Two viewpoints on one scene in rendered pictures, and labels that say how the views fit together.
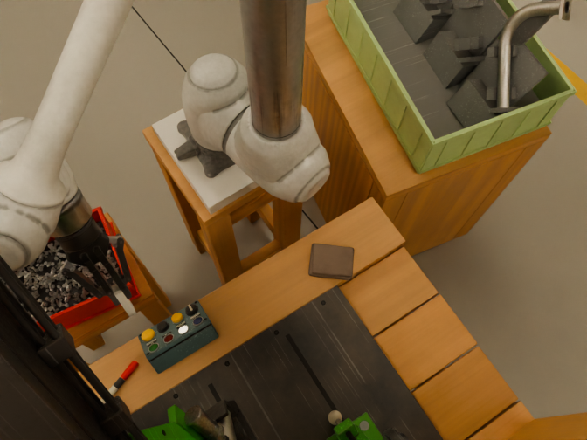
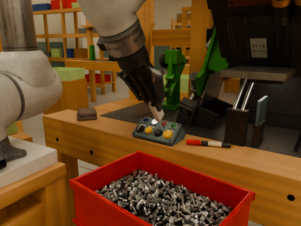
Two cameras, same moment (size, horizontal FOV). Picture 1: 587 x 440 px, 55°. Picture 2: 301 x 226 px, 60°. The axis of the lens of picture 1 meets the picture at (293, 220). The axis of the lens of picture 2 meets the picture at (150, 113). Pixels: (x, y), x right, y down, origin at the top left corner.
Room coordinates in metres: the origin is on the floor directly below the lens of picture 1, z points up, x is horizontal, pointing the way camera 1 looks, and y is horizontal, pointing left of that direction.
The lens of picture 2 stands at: (0.53, 0.98, 1.20)
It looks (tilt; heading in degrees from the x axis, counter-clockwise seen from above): 15 degrees down; 249
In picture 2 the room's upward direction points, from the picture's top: straight up
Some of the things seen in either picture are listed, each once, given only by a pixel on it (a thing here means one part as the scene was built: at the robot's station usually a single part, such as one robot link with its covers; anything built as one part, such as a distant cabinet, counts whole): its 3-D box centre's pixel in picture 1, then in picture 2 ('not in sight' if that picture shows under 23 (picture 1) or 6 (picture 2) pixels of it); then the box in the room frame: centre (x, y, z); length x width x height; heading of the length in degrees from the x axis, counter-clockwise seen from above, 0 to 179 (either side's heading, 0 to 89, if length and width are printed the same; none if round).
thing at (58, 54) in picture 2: not in sight; (70, 45); (0.01, -6.32, 1.13); 2.48 x 0.54 x 2.27; 130
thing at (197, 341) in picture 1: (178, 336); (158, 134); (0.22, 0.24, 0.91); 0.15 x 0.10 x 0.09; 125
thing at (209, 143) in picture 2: (115, 387); (208, 143); (0.11, 0.36, 0.91); 0.13 x 0.02 x 0.02; 146
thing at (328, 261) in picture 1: (331, 260); (86, 114); (0.41, -0.09, 0.91); 0.10 x 0.08 x 0.03; 85
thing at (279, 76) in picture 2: not in sight; (266, 71); (-0.09, 0.35, 1.11); 0.39 x 0.16 x 0.03; 35
